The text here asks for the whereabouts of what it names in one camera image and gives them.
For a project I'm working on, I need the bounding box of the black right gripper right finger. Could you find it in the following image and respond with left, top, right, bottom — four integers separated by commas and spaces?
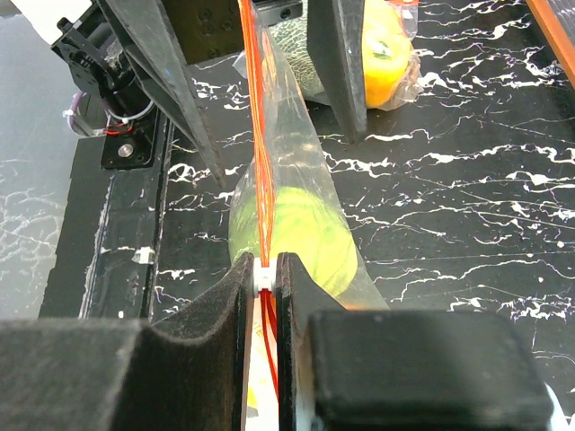
275, 253, 553, 430

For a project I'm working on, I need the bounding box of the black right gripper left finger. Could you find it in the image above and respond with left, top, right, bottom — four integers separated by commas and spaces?
1, 254, 254, 430

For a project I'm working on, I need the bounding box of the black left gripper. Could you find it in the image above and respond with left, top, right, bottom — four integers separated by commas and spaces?
98, 0, 367, 188

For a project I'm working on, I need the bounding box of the netted green melon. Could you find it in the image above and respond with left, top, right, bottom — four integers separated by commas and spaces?
270, 16, 330, 106

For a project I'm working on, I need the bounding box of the green cabbage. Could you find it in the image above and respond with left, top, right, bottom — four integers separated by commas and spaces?
228, 187, 358, 296

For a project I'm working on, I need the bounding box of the orange yellow bell pepper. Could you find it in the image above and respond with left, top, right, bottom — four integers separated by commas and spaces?
362, 1, 411, 109

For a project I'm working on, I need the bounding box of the clear orange-zip bag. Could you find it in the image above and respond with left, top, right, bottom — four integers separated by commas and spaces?
269, 0, 423, 111
228, 1, 385, 430

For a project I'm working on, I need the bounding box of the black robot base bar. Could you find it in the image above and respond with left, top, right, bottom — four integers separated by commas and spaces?
40, 6, 172, 319

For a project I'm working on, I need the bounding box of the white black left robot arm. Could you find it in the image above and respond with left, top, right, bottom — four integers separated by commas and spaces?
13, 1, 367, 184

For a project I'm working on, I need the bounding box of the light blue plastic basket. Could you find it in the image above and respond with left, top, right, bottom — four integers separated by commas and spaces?
545, 384, 574, 431

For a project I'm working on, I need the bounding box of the wooden shelf rack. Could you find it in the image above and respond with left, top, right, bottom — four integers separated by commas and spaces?
526, 0, 574, 86

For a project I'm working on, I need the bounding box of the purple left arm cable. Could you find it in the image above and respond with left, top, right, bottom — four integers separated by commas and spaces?
62, 89, 109, 136

